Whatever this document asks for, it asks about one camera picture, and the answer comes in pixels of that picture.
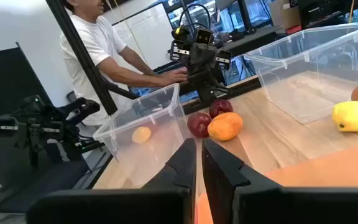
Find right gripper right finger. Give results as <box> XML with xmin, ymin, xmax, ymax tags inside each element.
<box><xmin>202</xmin><ymin>138</ymin><xmax>358</xmax><ymax>224</ymax></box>

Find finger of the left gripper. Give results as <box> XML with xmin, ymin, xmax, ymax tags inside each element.
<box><xmin>208</xmin><ymin>74</ymin><xmax>230</xmax><ymax>102</ymax></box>
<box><xmin>187</xmin><ymin>74</ymin><xmax>209</xmax><ymax>103</ymax></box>

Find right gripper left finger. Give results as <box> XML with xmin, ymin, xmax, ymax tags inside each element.
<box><xmin>26</xmin><ymin>138</ymin><xmax>198</xmax><ymax>224</ymax></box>

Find clear plastic bin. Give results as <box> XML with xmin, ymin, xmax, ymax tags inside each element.
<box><xmin>243</xmin><ymin>20</ymin><xmax>358</xmax><ymax>125</ymax></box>
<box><xmin>92</xmin><ymin>82</ymin><xmax>197</xmax><ymax>189</ymax></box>

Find yellow lemon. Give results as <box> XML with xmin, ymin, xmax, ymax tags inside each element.
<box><xmin>131</xmin><ymin>126</ymin><xmax>152</xmax><ymax>145</ymax></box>
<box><xmin>331</xmin><ymin>100</ymin><xmax>358</xmax><ymax>133</ymax></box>

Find black desk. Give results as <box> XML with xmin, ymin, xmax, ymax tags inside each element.
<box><xmin>219</xmin><ymin>24</ymin><xmax>284</xmax><ymax>58</ymax></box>

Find whiteboard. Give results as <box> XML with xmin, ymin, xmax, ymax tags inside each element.
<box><xmin>112</xmin><ymin>2</ymin><xmax>175</xmax><ymax>71</ymax></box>

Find orange plastic tray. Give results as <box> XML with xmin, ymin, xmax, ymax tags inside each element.
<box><xmin>196</xmin><ymin>141</ymin><xmax>358</xmax><ymax>224</ymax></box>

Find cardboard box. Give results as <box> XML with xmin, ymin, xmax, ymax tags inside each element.
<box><xmin>268</xmin><ymin>0</ymin><xmax>301</xmax><ymax>30</ymax></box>

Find small red box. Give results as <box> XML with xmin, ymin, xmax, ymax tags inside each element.
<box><xmin>285</xmin><ymin>24</ymin><xmax>303</xmax><ymax>35</ymax></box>

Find person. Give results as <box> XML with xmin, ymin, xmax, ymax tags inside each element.
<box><xmin>59</xmin><ymin>0</ymin><xmax>189</xmax><ymax>127</ymax></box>

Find dark office chair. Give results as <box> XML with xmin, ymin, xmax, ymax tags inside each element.
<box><xmin>0</xmin><ymin>149</ymin><xmax>93</xmax><ymax>218</ymax></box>

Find black upright panel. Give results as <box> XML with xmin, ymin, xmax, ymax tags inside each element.
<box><xmin>0</xmin><ymin>42</ymin><xmax>54</xmax><ymax>124</ymax></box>

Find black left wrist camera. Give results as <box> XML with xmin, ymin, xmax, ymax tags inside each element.
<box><xmin>195</xmin><ymin>28</ymin><xmax>214</xmax><ymax>46</ymax></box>

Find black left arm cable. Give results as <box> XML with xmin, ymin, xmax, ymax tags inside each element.
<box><xmin>178</xmin><ymin>2</ymin><xmax>212</xmax><ymax>32</ymax></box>

